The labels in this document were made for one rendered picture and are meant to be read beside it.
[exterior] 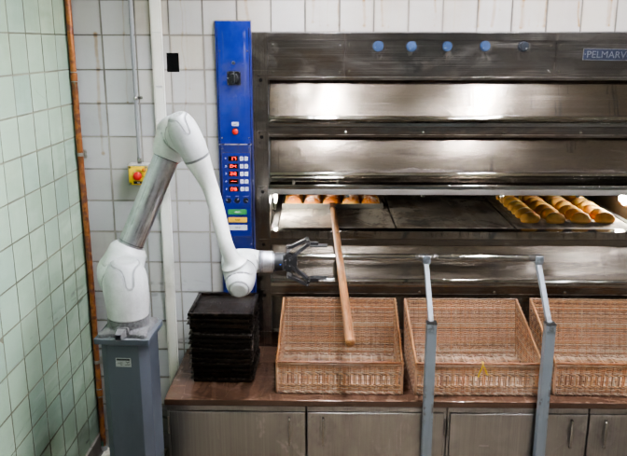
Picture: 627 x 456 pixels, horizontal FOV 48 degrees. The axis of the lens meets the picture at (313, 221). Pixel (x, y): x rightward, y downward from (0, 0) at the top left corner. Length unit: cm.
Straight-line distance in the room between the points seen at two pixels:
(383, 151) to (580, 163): 91
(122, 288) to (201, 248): 88
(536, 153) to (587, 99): 33
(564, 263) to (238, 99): 174
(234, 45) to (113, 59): 56
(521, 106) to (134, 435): 217
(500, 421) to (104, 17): 248
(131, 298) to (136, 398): 39
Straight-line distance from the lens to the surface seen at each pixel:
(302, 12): 330
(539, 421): 323
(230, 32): 329
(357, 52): 331
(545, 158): 349
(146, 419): 288
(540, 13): 343
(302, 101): 331
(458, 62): 336
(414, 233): 344
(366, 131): 332
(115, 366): 279
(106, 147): 348
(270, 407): 315
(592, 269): 369
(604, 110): 353
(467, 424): 323
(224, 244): 269
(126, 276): 268
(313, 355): 349
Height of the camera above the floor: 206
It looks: 14 degrees down
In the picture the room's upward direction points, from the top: straight up
